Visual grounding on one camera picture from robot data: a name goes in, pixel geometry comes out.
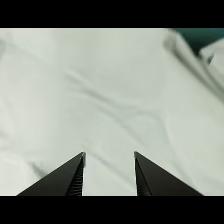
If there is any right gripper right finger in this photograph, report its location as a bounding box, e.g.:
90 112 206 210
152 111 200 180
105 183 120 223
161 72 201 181
133 150 204 197

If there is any white T-shirt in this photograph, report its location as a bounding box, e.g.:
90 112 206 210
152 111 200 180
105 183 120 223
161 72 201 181
0 28 224 197

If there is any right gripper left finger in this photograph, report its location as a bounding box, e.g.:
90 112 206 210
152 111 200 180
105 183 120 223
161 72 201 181
17 151 87 197

